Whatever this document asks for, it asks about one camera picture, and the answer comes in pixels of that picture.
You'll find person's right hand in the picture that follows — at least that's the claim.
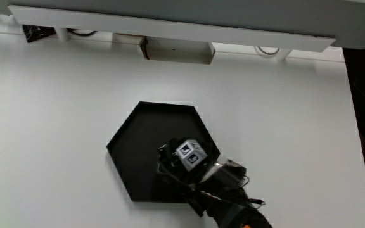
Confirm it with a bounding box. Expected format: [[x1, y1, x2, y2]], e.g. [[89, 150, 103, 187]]
[[156, 137, 249, 203]]

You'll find black hexagonal plate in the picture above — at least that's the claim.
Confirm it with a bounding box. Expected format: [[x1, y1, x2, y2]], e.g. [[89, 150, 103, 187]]
[[106, 101, 221, 203]]

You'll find white desk shelf riser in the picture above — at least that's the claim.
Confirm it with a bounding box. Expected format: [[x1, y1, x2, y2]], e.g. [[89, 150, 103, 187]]
[[8, 4, 337, 66]]

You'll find grey cable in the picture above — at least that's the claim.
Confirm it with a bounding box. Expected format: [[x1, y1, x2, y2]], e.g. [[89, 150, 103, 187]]
[[254, 46, 281, 57]]

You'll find black cable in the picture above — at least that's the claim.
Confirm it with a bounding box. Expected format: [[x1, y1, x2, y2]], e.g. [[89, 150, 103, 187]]
[[67, 28, 98, 37]]

